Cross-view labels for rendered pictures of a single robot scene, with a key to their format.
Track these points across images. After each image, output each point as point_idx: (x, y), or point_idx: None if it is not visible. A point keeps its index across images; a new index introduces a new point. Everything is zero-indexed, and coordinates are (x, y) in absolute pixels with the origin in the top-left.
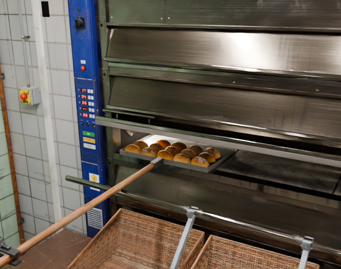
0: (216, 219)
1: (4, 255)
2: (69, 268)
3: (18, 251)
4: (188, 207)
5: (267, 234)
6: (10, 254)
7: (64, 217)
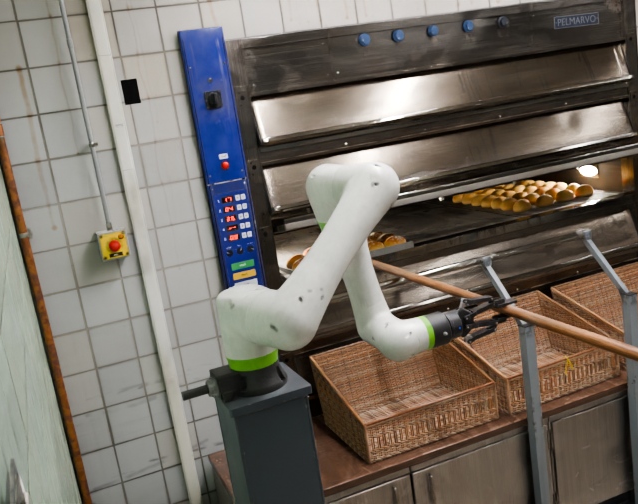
0: (512, 253)
1: (509, 306)
2: (365, 423)
3: (512, 298)
4: (480, 256)
5: (557, 242)
6: (513, 302)
7: (452, 287)
